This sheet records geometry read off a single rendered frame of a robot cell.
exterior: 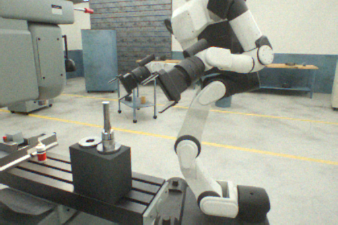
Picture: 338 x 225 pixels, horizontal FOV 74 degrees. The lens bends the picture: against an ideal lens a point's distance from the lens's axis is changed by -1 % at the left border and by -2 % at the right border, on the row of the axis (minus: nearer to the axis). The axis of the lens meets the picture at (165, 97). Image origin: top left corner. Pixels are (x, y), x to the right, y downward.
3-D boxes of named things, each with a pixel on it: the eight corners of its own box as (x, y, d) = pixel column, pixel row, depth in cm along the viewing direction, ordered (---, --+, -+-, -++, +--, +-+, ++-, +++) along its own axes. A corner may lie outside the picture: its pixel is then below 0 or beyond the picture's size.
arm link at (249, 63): (217, 73, 93) (251, 76, 101) (236, 68, 83) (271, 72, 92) (216, 47, 93) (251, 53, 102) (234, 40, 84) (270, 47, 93)
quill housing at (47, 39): (42, 92, 114) (33, 25, 107) (74, 95, 107) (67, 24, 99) (4, 100, 97) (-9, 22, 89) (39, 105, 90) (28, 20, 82)
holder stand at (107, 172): (94, 173, 105) (90, 132, 100) (133, 187, 95) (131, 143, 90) (72, 187, 95) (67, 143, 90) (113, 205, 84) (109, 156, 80)
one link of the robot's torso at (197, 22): (218, 58, 138) (204, -2, 131) (263, 52, 107) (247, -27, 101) (176, 72, 127) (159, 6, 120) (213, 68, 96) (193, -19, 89)
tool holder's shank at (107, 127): (109, 132, 84) (108, 103, 82) (101, 132, 85) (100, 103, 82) (113, 129, 88) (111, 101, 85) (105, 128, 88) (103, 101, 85)
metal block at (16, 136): (16, 140, 120) (14, 129, 119) (24, 142, 118) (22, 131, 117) (6, 144, 116) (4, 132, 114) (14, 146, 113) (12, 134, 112)
